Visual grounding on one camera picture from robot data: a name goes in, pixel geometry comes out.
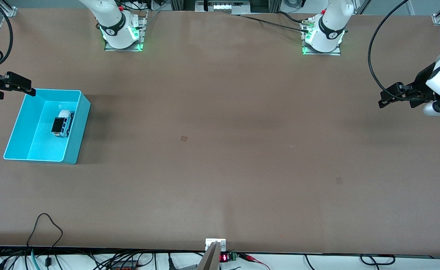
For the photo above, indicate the red digit display module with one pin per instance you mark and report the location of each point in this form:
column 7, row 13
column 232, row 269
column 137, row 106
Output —
column 224, row 258

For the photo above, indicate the black box orange buttons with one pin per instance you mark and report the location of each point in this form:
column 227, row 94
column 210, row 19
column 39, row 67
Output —
column 124, row 267

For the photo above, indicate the white jeep toy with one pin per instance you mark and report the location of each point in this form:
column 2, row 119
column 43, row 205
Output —
column 65, row 113

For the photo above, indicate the grey aluminium mount bar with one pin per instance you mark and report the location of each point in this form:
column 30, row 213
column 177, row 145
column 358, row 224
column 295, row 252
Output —
column 209, row 260

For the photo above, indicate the green terminal block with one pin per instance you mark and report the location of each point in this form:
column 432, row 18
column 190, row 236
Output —
column 232, row 256

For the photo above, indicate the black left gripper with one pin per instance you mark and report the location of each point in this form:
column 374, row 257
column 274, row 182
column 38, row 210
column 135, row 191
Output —
column 424, row 84

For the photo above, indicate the lit metal control device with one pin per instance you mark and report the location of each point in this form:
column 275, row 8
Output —
column 223, row 6

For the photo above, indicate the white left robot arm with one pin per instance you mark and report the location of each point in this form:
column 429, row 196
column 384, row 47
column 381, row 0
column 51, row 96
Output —
column 330, row 22

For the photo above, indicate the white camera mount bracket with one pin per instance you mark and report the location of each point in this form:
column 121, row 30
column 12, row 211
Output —
column 210, row 242

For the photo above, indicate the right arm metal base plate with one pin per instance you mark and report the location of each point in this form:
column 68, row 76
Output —
column 142, row 33

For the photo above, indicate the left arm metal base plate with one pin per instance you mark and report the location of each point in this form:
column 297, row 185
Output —
column 310, row 51

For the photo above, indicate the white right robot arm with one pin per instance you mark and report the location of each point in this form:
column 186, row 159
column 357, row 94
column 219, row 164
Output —
column 111, row 22

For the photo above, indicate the red clip lead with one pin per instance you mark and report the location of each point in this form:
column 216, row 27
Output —
column 250, row 258

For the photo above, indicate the turquoise plastic bin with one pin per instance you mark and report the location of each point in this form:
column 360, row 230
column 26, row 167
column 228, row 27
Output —
column 36, row 142

